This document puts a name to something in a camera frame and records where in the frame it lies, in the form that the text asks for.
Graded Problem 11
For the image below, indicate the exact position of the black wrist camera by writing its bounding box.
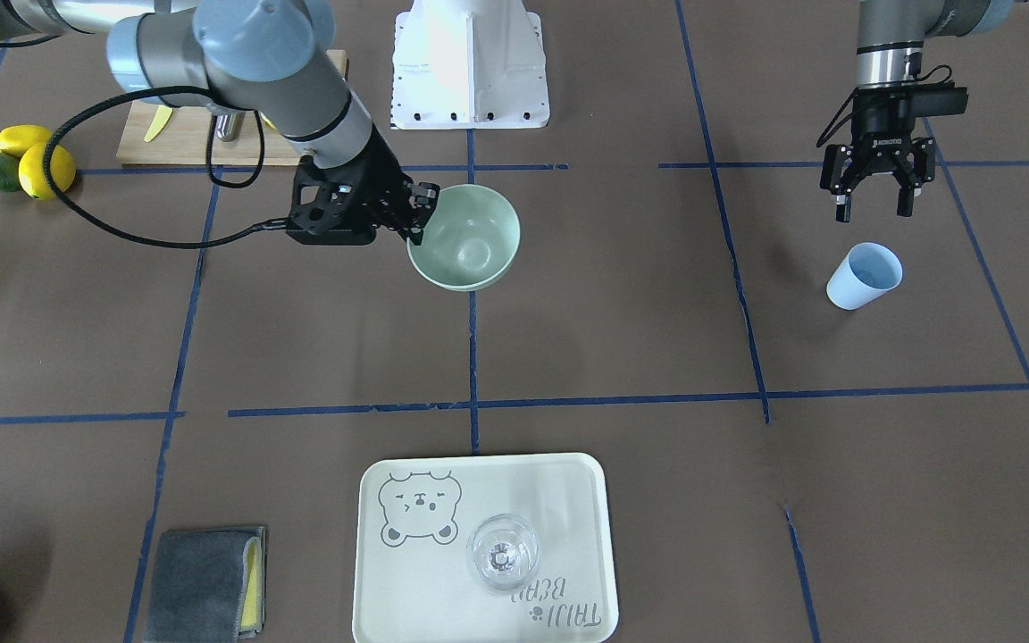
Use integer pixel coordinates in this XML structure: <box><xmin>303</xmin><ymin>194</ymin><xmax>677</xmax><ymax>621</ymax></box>
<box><xmin>285</xmin><ymin>155</ymin><xmax>376</xmax><ymax>246</ymax></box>
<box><xmin>909</xmin><ymin>82</ymin><xmax>969</xmax><ymax>119</ymax></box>

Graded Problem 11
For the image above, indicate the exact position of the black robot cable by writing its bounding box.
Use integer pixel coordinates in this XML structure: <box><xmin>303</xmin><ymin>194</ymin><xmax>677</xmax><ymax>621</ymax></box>
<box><xmin>42</xmin><ymin>86</ymin><xmax>301</xmax><ymax>249</ymax></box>

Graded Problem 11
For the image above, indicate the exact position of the wooden cutting board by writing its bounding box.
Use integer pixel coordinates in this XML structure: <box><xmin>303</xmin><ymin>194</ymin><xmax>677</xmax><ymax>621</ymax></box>
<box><xmin>116</xmin><ymin>49</ymin><xmax>350</xmax><ymax>168</ymax></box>

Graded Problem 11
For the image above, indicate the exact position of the clear wine glass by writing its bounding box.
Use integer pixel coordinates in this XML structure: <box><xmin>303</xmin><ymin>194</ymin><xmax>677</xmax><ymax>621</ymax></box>
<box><xmin>468</xmin><ymin>514</ymin><xmax>540</xmax><ymax>593</ymax></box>

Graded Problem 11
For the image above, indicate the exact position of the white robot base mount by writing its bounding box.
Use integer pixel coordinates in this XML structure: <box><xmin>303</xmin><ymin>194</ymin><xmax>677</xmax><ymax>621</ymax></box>
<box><xmin>389</xmin><ymin>1</ymin><xmax>551</xmax><ymax>130</ymax></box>

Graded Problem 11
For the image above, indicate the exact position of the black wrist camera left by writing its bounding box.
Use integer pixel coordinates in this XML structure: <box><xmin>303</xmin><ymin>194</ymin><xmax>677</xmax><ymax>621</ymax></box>
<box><xmin>909</xmin><ymin>82</ymin><xmax>969</xmax><ymax>119</ymax></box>

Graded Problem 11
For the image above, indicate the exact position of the metal handled knife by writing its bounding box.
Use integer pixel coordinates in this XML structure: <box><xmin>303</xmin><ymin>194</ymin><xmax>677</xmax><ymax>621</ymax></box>
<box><xmin>213</xmin><ymin>113</ymin><xmax>244</xmax><ymax>143</ymax></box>

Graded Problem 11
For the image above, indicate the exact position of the light blue plastic cup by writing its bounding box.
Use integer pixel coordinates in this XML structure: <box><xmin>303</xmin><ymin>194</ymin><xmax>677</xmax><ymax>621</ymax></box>
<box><xmin>825</xmin><ymin>243</ymin><xmax>904</xmax><ymax>311</ymax></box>

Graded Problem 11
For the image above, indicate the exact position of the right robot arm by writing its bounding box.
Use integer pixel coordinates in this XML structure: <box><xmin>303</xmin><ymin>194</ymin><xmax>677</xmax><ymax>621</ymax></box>
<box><xmin>0</xmin><ymin>1</ymin><xmax>439</xmax><ymax>246</ymax></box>

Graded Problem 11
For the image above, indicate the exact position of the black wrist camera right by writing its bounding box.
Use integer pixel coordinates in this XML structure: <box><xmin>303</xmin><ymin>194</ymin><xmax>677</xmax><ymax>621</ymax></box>
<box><xmin>285</xmin><ymin>155</ymin><xmax>376</xmax><ymax>246</ymax></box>

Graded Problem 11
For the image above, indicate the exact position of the grey and yellow cloth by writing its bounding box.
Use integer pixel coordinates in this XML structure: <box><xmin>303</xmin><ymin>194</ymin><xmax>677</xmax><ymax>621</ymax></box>
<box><xmin>142</xmin><ymin>525</ymin><xmax>268</xmax><ymax>642</ymax></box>

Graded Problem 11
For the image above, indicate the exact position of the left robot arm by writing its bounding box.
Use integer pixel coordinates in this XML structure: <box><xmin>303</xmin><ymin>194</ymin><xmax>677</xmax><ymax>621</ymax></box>
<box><xmin>816</xmin><ymin>1</ymin><xmax>1016</xmax><ymax>223</ymax></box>

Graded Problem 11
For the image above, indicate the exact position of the yellow plastic knife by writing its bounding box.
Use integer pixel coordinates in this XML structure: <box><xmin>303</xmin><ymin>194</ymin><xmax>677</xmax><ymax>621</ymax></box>
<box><xmin>143</xmin><ymin>105</ymin><xmax>174</xmax><ymax>143</ymax></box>

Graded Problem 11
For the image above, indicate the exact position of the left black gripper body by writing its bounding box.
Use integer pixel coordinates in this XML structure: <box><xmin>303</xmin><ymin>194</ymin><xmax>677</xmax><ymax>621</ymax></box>
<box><xmin>818</xmin><ymin>85</ymin><xmax>938</xmax><ymax>198</ymax></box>

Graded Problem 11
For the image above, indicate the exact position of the green ceramic bowl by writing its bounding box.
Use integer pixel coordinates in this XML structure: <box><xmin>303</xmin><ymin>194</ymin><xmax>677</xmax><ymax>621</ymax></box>
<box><xmin>407</xmin><ymin>184</ymin><xmax>522</xmax><ymax>292</ymax></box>

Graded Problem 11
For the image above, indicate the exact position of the whole yellow lemon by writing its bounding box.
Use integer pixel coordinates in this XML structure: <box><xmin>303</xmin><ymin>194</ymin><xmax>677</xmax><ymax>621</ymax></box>
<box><xmin>17</xmin><ymin>144</ymin><xmax>78</xmax><ymax>201</ymax></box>

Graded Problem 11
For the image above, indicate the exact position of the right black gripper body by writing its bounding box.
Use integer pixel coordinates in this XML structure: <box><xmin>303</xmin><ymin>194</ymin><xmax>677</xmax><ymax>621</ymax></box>
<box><xmin>298</xmin><ymin>128</ymin><xmax>417</xmax><ymax>238</ymax></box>

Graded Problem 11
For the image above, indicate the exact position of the cream bear serving tray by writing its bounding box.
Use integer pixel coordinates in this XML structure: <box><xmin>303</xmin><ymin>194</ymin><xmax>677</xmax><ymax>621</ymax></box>
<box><xmin>352</xmin><ymin>453</ymin><xmax>620</xmax><ymax>642</ymax></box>

